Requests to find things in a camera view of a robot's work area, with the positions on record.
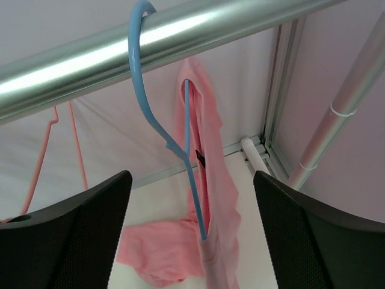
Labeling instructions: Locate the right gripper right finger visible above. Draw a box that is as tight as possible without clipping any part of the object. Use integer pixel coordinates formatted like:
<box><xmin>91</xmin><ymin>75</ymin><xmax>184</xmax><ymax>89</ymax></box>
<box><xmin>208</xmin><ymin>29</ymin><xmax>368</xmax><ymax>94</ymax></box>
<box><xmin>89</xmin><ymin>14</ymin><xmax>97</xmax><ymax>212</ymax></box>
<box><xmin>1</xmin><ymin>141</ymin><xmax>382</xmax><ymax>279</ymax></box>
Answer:
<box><xmin>253</xmin><ymin>170</ymin><xmax>384</xmax><ymax>288</ymax></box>

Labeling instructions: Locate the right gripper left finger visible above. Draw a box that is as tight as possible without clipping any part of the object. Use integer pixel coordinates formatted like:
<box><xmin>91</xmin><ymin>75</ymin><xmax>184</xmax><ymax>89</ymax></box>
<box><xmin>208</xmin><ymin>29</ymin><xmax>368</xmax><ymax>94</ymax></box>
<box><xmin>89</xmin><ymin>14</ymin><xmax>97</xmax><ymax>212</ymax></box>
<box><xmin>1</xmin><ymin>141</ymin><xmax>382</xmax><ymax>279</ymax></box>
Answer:
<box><xmin>1</xmin><ymin>170</ymin><xmax>132</xmax><ymax>288</ymax></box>

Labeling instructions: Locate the pink hanger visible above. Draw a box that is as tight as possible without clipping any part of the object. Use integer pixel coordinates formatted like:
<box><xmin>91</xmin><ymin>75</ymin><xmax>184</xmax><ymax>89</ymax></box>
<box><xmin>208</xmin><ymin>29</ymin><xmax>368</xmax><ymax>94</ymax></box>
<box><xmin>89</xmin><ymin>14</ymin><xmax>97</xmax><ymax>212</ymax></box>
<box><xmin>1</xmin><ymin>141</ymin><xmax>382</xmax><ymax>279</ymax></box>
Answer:
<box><xmin>0</xmin><ymin>101</ymin><xmax>88</xmax><ymax>223</ymax></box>

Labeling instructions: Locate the pink garment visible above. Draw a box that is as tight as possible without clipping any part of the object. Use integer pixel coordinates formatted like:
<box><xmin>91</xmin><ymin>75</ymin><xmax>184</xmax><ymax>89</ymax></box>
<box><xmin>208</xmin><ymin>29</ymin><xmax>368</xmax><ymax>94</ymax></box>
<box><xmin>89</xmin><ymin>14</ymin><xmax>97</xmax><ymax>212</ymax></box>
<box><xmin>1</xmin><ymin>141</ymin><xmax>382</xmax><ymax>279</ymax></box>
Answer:
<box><xmin>117</xmin><ymin>58</ymin><xmax>241</xmax><ymax>288</ymax></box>

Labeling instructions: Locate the blue wire hanger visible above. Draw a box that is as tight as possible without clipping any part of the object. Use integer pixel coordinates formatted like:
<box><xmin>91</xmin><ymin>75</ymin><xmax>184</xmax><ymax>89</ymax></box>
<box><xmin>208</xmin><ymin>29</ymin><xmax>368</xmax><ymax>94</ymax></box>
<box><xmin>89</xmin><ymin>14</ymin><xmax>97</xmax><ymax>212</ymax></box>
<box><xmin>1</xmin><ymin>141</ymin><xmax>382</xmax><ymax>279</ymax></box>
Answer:
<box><xmin>128</xmin><ymin>0</ymin><xmax>208</xmax><ymax>241</ymax></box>

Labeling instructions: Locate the metal clothes rack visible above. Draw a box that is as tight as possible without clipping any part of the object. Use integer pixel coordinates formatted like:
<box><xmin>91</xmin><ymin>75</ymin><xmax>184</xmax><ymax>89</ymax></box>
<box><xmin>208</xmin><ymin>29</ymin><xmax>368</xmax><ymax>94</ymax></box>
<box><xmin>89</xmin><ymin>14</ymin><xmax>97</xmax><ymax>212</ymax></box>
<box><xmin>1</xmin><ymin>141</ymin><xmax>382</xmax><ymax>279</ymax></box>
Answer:
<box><xmin>1</xmin><ymin>1</ymin><xmax>379</xmax><ymax>187</ymax></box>

